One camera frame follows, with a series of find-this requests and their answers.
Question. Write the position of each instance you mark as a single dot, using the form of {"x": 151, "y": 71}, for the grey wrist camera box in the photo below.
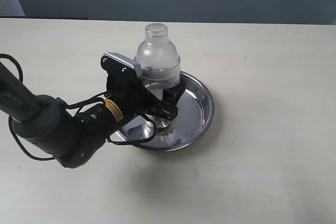
{"x": 123, "y": 61}

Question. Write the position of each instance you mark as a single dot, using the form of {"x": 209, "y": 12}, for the clear plastic shaker bottle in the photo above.
{"x": 159, "y": 59}

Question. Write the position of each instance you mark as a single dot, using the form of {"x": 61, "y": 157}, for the round stainless steel plate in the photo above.
{"x": 196, "y": 109}

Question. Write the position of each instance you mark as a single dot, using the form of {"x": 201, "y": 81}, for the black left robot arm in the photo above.
{"x": 71, "y": 134}

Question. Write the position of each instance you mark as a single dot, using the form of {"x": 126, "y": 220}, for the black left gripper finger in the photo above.
{"x": 166, "y": 108}

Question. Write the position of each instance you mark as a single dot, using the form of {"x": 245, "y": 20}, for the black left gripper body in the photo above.
{"x": 130, "y": 99}

